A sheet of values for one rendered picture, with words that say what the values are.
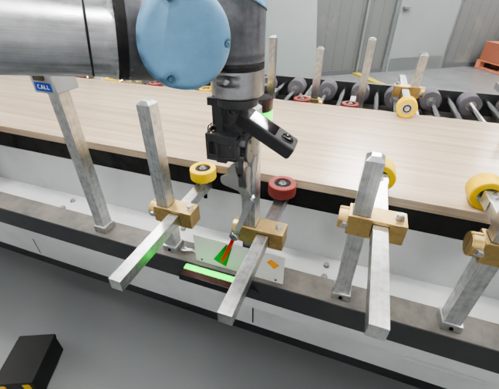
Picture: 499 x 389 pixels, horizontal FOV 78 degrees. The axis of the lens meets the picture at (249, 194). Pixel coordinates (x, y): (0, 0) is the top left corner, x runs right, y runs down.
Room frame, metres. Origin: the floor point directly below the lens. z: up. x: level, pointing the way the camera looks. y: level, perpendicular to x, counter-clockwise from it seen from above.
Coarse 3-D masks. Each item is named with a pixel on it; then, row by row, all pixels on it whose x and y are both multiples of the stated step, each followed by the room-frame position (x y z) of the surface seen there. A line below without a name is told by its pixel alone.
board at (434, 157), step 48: (0, 96) 1.55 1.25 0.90; (48, 96) 1.55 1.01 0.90; (96, 96) 1.55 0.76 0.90; (144, 96) 1.55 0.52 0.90; (192, 96) 1.55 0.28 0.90; (96, 144) 1.01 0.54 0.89; (192, 144) 0.99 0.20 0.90; (336, 144) 0.99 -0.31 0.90; (384, 144) 0.99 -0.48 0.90; (432, 144) 0.99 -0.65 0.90; (480, 144) 0.99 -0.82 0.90; (336, 192) 0.72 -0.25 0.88; (432, 192) 0.69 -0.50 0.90
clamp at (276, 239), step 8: (232, 224) 0.60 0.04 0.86; (264, 224) 0.60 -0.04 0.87; (272, 224) 0.60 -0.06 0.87; (248, 232) 0.58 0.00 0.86; (256, 232) 0.57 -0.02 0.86; (264, 232) 0.57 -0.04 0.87; (272, 232) 0.56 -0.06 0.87; (280, 232) 0.56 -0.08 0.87; (240, 240) 0.59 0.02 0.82; (248, 240) 0.58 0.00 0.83; (272, 240) 0.56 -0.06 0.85; (280, 240) 0.55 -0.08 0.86; (272, 248) 0.56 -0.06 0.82; (280, 248) 0.55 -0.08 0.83
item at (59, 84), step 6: (30, 78) 0.76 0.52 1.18; (48, 78) 0.74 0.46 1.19; (54, 78) 0.74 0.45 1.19; (60, 78) 0.76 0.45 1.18; (66, 78) 0.77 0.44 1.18; (72, 78) 0.79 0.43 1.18; (54, 84) 0.74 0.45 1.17; (60, 84) 0.75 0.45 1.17; (66, 84) 0.77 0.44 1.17; (72, 84) 0.78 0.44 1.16; (36, 90) 0.75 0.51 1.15; (54, 90) 0.73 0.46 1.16; (60, 90) 0.75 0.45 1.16; (66, 90) 0.76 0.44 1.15
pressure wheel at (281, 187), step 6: (270, 180) 0.75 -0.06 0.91; (276, 180) 0.75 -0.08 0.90; (282, 180) 0.74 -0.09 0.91; (288, 180) 0.75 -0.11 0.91; (294, 180) 0.75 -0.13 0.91; (270, 186) 0.72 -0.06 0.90; (276, 186) 0.71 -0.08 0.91; (282, 186) 0.72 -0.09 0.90; (288, 186) 0.71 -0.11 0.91; (294, 186) 0.71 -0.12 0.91; (270, 192) 0.71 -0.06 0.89; (276, 192) 0.70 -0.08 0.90; (282, 192) 0.69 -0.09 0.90; (288, 192) 0.70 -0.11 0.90; (294, 192) 0.71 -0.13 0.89; (276, 198) 0.70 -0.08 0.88; (282, 198) 0.69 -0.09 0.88; (288, 198) 0.70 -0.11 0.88
